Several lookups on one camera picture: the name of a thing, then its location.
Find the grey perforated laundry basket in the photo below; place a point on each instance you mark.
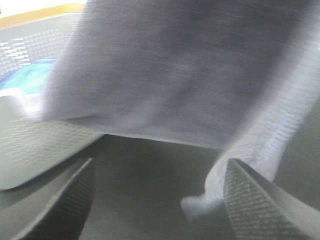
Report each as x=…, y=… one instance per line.
x=29, y=148

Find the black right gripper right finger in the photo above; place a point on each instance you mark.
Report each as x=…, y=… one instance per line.
x=260, y=210

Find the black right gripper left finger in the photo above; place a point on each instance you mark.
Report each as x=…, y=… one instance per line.
x=53, y=206

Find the grey-purple towel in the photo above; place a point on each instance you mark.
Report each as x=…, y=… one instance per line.
x=235, y=75

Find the blue cloth in basket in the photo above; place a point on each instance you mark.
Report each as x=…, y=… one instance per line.
x=30, y=78

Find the black felt table mat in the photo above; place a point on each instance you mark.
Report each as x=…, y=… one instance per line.
x=139, y=184

